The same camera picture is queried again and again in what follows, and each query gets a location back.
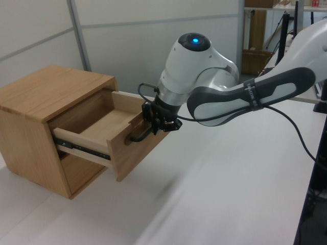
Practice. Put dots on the grey partition post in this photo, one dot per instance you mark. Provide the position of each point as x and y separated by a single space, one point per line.
79 33
241 30

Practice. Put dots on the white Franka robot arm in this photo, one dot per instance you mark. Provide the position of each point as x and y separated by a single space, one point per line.
194 69

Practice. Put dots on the wooden shelf unit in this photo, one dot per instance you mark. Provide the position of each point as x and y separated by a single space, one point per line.
256 25

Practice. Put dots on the brown cardboard box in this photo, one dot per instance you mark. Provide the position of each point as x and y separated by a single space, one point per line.
255 62

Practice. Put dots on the black stand base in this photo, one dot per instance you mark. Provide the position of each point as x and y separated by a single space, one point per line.
321 106

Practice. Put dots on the wooden two-drawer cabinet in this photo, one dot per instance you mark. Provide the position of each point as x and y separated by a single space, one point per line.
28 132

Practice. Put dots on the black panel edge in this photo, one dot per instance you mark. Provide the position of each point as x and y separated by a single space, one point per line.
314 204

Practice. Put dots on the black drawer slide rail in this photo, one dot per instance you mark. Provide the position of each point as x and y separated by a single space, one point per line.
84 148

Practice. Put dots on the black monitor stand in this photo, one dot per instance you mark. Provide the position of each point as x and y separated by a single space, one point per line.
283 35

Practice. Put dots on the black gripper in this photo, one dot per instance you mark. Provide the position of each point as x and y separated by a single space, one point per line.
166 109

